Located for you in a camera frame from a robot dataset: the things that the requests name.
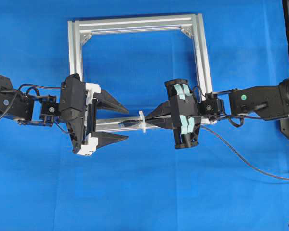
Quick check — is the blue table cloth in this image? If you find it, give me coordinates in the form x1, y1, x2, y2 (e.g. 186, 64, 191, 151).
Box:
0, 0, 289, 231

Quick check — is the aluminium extrusion square frame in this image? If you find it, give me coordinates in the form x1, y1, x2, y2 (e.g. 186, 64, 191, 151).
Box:
67, 13, 218, 133

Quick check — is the white string loop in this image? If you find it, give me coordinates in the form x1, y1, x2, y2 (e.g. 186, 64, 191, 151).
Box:
137, 110, 148, 133

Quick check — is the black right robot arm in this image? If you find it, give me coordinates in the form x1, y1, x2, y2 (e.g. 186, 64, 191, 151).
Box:
144, 78, 289, 149

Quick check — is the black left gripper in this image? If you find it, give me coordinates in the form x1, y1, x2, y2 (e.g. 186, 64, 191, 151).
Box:
59, 73, 129, 156

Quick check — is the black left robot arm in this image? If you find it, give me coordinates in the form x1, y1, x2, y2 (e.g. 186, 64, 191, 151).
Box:
0, 73, 128, 156

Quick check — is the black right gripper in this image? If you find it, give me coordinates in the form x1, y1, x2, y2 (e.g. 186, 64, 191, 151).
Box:
145, 79, 201, 149

